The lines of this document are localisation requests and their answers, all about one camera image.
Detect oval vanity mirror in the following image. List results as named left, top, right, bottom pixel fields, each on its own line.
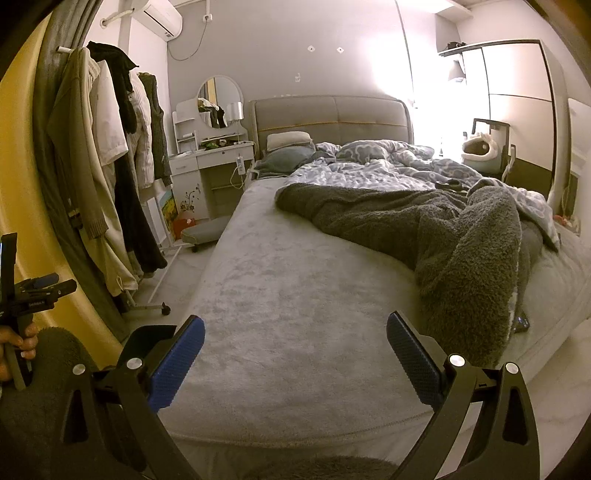
left=198, top=75, right=244, bottom=129

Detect chair with white cushion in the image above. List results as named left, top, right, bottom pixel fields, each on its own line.
left=472, top=119, right=512, bottom=178

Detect white clothes rack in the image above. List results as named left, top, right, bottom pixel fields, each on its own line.
left=117, top=244, right=195, bottom=317

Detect long black coat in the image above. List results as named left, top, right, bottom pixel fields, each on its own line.
left=113, top=152, right=168, bottom=274

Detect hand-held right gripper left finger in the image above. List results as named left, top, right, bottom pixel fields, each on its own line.
left=58, top=315, right=206, bottom=480

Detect white vanity table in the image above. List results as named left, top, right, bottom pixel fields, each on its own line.
left=168, top=99, right=256, bottom=222

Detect dark green vest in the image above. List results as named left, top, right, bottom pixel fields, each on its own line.
left=139, top=71, right=172, bottom=188

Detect grey-blue pillow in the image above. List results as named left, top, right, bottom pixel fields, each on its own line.
left=256, top=145, right=317, bottom=178

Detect black hanging garment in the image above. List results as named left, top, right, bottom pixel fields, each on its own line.
left=87, top=41, right=139, bottom=132

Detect white puffer jacket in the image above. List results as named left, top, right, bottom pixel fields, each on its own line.
left=127, top=71, right=155, bottom=190

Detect yellow field painting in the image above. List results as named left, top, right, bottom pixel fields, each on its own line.
left=159, top=189, right=178, bottom=232

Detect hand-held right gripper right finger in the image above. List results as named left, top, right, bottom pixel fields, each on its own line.
left=385, top=311, right=541, bottom=480

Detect white t-shirt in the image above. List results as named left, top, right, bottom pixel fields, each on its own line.
left=90, top=60, right=129, bottom=164

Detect wall cable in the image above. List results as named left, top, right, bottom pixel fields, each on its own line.
left=166, top=9, right=213, bottom=62

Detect person's left hand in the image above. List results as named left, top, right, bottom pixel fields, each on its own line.
left=0, top=320, right=41, bottom=384

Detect grey cushioned stool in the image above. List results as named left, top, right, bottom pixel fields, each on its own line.
left=181, top=217, right=229, bottom=252

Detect white wardrobe with dark trim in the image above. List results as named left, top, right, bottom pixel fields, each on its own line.
left=438, top=39, right=571, bottom=204

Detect olive knit-hem jacket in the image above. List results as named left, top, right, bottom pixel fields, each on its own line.
left=46, top=48, right=109, bottom=241

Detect dark grey fleece blanket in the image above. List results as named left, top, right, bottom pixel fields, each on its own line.
left=276, top=182, right=546, bottom=365

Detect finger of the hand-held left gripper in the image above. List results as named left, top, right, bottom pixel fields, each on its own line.
left=30, top=272, right=78, bottom=297

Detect yellow curtain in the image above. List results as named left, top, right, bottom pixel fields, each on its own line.
left=0, top=28, right=121, bottom=342

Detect white wall panel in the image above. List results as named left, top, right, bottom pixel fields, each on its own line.
left=566, top=97, right=591, bottom=185

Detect cream cat bed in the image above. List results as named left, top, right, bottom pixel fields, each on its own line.
left=462, top=131, right=497, bottom=163

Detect patterned grey duvet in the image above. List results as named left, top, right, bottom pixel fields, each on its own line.
left=288, top=140, right=561, bottom=250

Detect white air conditioner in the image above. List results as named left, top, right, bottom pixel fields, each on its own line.
left=141, top=0, right=183, bottom=38

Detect grey upholstered headboard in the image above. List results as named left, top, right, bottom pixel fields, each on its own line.
left=249, top=95, right=414, bottom=153

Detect cream pillow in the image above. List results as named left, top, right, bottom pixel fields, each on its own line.
left=266, top=131, right=312, bottom=151

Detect grey bed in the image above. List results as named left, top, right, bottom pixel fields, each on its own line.
left=159, top=152, right=591, bottom=450

